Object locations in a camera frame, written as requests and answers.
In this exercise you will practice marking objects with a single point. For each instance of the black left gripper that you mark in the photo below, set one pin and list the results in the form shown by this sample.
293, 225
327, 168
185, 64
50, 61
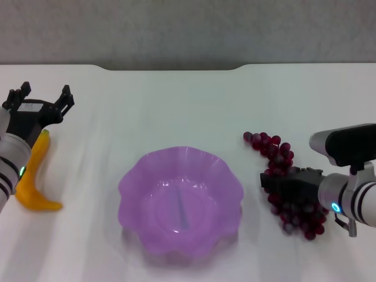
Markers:
26, 123

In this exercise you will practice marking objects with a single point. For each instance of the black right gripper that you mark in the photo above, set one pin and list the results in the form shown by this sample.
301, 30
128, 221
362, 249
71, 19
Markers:
302, 185

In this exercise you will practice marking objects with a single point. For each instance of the dark red grape bunch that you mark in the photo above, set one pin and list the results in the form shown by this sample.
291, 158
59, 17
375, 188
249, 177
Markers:
279, 152

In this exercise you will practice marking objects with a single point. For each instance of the yellow banana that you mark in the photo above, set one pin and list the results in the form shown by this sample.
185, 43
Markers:
35, 164

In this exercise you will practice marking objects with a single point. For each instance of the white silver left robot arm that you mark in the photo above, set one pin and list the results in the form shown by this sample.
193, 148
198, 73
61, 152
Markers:
11, 158

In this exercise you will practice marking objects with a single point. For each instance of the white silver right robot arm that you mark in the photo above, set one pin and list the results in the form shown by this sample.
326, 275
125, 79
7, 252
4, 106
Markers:
358, 196

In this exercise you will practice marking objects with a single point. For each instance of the purple scalloped plastic bowl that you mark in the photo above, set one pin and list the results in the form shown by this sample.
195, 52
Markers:
176, 199

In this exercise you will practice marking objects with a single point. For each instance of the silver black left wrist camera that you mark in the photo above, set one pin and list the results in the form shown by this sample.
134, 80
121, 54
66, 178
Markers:
3, 122

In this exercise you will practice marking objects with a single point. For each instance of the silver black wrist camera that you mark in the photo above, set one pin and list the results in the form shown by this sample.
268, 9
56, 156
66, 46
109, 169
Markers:
3, 122
352, 144

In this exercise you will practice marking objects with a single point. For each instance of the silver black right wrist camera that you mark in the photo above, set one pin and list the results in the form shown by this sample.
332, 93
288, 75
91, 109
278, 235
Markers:
352, 144

